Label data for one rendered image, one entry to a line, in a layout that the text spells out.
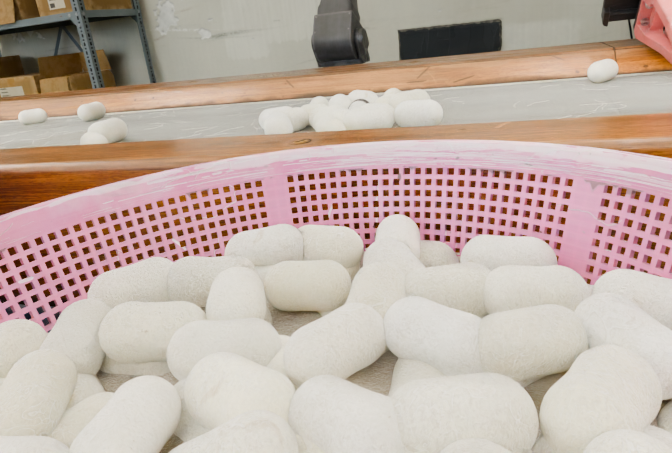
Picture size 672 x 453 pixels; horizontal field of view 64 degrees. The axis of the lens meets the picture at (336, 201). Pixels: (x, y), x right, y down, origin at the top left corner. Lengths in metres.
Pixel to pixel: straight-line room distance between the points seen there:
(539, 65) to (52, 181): 0.46
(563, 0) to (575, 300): 2.33
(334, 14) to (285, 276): 0.76
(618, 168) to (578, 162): 0.01
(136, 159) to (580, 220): 0.22
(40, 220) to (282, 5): 2.54
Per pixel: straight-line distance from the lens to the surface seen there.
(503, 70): 0.60
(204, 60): 2.96
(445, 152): 0.22
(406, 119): 0.39
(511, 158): 0.22
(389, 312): 0.15
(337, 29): 0.90
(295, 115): 0.43
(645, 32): 0.61
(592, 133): 0.25
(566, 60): 0.61
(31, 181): 0.35
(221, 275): 0.19
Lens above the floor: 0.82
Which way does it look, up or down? 19 degrees down
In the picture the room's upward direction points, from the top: 7 degrees counter-clockwise
